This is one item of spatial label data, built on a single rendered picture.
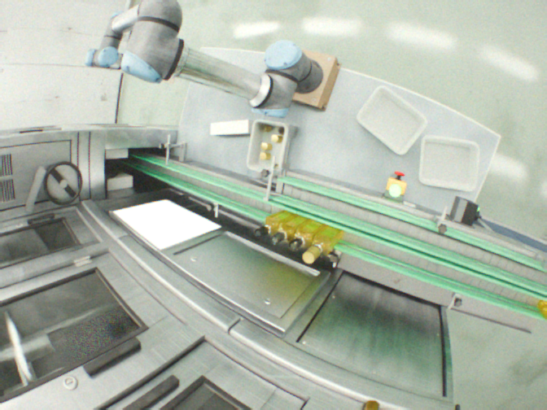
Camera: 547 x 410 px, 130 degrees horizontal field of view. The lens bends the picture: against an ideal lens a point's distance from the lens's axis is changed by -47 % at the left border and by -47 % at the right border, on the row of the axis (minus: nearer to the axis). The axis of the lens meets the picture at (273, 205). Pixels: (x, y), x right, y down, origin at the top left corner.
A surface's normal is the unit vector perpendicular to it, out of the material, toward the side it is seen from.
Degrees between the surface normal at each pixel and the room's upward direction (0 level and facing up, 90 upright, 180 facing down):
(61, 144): 90
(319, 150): 0
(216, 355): 90
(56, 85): 90
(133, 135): 90
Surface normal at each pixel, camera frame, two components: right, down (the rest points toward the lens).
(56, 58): 0.84, 0.30
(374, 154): -0.51, 0.18
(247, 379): 0.17, -0.94
